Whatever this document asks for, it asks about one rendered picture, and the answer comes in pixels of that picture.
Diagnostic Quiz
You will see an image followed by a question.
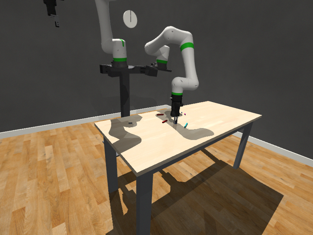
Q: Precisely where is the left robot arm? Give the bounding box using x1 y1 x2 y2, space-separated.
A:
144 26 199 95

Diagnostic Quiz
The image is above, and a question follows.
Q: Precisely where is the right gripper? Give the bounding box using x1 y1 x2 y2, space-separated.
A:
43 0 60 27

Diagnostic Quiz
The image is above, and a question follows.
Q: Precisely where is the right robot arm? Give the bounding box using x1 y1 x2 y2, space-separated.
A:
95 0 128 68

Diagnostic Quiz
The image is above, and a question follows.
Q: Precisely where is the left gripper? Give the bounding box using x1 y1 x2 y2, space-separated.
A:
170 94 183 124

